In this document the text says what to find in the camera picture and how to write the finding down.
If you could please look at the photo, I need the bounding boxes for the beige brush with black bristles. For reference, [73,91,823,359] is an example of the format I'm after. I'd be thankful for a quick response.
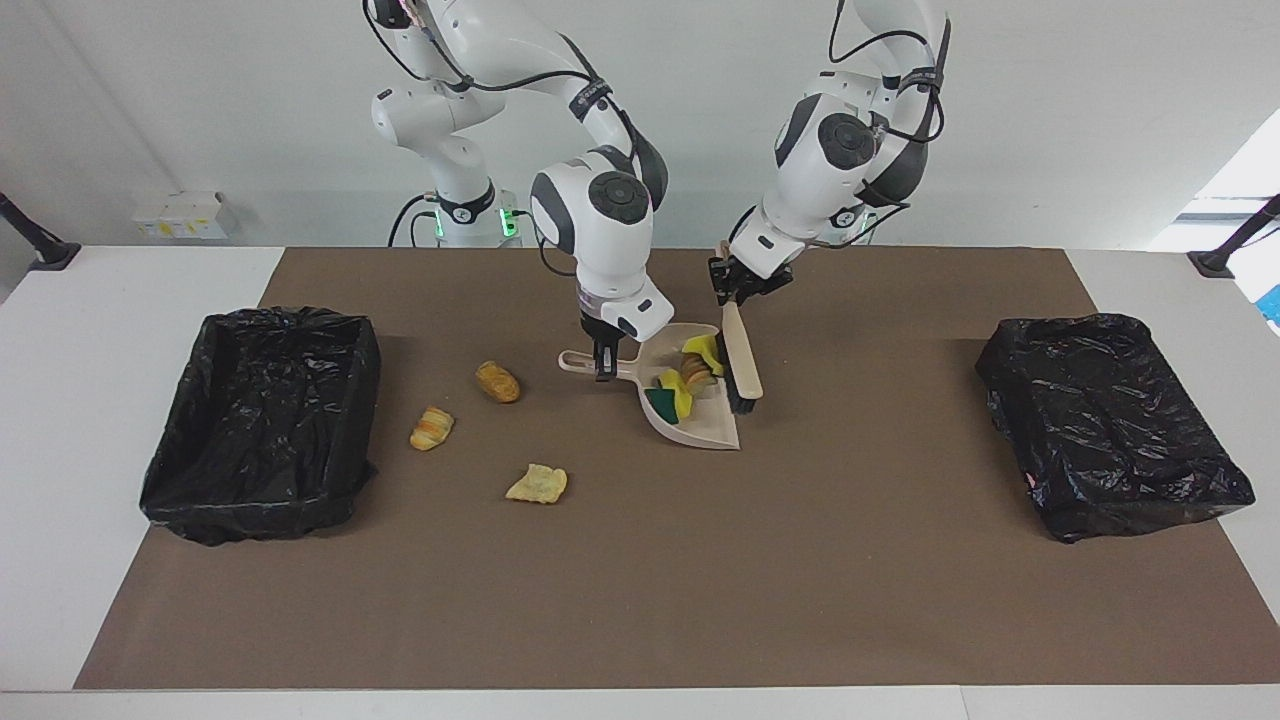
[718,240,765,417]

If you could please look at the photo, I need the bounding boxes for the brown bread roll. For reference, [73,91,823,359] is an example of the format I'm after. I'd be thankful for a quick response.
[475,360,522,405]

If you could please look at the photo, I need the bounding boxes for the beige plastic dustpan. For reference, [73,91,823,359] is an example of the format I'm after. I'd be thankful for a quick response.
[557,322,743,452]

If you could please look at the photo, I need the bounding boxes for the open bin with black bag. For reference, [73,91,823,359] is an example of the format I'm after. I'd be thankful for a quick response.
[138,306,383,547]

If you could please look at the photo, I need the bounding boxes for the bin covered with black bag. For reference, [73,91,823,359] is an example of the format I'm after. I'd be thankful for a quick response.
[975,313,1257,544]

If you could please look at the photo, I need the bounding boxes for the flat yellow pastry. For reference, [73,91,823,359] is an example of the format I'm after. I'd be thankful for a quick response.
[505,463,569,505]

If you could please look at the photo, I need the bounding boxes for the brown table mat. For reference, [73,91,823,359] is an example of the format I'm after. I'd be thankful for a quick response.
[75,247,1280,691]

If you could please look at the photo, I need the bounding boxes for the black stand clamp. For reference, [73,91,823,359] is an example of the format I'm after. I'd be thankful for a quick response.
[0,192,83,272]
[1187,193,1280,279]

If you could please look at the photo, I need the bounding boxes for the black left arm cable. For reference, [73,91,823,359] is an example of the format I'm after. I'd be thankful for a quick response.
[728,0,949,249]

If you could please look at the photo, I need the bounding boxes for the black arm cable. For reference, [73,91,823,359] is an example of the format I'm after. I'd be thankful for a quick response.
[728,0,949,249]
[362,0,641,279]

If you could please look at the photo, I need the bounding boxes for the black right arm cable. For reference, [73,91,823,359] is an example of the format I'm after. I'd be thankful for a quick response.
[362,0,641,279]

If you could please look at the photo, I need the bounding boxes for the white wall socket boxes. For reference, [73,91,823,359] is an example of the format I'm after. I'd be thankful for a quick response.
[132,191,239,241]

